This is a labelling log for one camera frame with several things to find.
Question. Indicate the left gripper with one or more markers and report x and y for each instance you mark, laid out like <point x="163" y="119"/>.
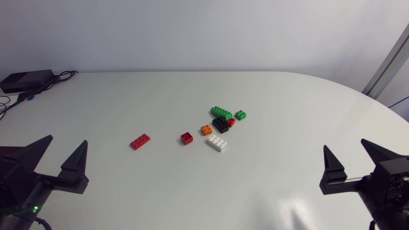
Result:
<point x="40" y="188"/>

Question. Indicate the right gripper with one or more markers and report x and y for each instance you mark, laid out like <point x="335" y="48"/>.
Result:
<point x="367" y="191"/>

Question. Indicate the long red toy brick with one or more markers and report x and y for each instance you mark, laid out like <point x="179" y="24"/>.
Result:
<point x="140" y="142"/>

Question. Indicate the long green toy brick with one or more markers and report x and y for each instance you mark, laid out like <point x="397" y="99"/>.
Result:
<point x="221" y="113"/>

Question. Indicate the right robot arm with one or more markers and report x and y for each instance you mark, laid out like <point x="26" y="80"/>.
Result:
<point x="393" y="222"/>

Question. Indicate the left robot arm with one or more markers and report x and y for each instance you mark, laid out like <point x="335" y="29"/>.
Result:
<point x="16" y="220"/>

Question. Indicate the black power brick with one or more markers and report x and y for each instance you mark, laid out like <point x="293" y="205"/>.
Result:
<point x="25" y="80"/>

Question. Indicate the small green toy brick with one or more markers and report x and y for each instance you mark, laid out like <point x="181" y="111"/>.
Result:
<point x="240" y="115"/>

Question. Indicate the small red toy brick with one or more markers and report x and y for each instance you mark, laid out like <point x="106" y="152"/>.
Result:
<point x="231" y="122"/>
<point x="186" y="138"/>

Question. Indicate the black toy brick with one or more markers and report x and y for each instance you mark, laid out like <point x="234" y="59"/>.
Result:
<point x="220" y="125"/>

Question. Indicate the white toy brick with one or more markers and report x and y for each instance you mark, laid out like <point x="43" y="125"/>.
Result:
<point x="216" y="142"/>

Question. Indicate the orange toy brick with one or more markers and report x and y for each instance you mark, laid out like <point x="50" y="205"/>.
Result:
<point x="206" y="130"/>

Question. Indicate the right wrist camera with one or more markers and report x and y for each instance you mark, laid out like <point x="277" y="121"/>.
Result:
<point x="391" y="179"/>

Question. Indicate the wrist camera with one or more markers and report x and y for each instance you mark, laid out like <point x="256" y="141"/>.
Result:
<point x="12" y="187"/>
<point x="391" y="179"/>

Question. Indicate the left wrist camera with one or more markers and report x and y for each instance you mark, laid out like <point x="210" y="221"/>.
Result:
<point x="12" y="187"/>

